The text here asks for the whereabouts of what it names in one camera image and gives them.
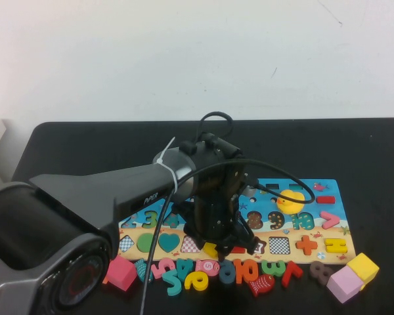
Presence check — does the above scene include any lilac wooden cube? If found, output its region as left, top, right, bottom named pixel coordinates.
left=326, top=264, right=362, bottom=305

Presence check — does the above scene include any yellow wooden cube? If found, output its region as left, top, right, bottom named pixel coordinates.
left=346, top=252, right=380, bottom=291

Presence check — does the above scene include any white zip tie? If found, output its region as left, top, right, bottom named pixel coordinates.
left=156, top=136, right=181, bottom=193

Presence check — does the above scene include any crimson wooden cube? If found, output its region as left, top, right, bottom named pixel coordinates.
left=105, top=255, right=138, bottom=292

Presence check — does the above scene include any teal number four piece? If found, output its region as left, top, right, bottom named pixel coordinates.
left=175, top=258, right=195, bottom=280

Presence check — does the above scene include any green number three piece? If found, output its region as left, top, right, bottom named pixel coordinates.
left=261, top=259, right=287, bottom=276

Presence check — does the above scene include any yellow number six piece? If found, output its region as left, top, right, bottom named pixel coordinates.
left=183, top=271, right=208, bottom=292

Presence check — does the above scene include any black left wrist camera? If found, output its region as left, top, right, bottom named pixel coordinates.
left=198, top=132, right=244, bottom=162

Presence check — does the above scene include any pink number five piece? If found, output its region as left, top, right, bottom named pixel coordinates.
left=152, top=257, right=175, bottom=280

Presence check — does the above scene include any brown number eight piece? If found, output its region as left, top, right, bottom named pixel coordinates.
left=307, top=261, right=334, bottom=284

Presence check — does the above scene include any yellow pentagon piece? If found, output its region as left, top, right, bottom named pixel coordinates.
left=204, top=241, right=220, bottom=259

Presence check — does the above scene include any teal wooden fish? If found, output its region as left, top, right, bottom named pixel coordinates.
left=133, top=259, right=154, bottom=284

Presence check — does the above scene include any orange number ten piece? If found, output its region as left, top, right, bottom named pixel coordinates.
left=232, top=258, right=260, bottom=285

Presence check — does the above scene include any green circle piece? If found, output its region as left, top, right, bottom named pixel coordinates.
left=137, top=233, right=158, bottom=253

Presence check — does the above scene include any red number seven piece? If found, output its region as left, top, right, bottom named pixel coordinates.
left=280, top=260, right=303, bottom=289

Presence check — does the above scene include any teal number two piece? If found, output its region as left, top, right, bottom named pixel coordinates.
left=162, top=268, right=185, bottom=297

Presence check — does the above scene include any orange plus sign piece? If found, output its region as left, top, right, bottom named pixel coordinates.
left=294, top=234, right=318, bottom=256

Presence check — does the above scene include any short black cable loop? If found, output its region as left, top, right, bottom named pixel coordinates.
left=198, top=111, right=233, bottom=138

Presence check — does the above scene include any pink wooden fish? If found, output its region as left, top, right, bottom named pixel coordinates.
left=193, top=258, right=221, bottom=276

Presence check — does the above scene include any colourful wooden puzzle board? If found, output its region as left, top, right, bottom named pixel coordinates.
left=116, top=178, right=357, bottom=263

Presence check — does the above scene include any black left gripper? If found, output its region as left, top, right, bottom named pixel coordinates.
left=173, top=162, right=266, bottom=263

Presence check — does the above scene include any red triangle piece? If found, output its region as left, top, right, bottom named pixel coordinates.
left=229, top=244, right=252, bottom=255

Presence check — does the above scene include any long black camera cable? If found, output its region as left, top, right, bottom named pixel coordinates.
left=139, top=158, right=315, bottom=314

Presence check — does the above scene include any teal heart piece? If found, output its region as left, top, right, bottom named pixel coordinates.
left=158, top=232, right=181, bottom=253

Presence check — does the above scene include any yellow rubber duck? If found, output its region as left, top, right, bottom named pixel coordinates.
left=276, top=189, right=305, bottom=214

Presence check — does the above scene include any pink greater-than sign piece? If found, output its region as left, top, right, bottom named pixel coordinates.
left=319, top=211, right=340, bottom=229

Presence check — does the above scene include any yellow equals sign piece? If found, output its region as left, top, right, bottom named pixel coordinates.
left=324, top=238, right=348, bottom=253

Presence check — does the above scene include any red wooden fish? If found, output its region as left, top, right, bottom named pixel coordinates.
left=248, top=274, right=276, bottom=298

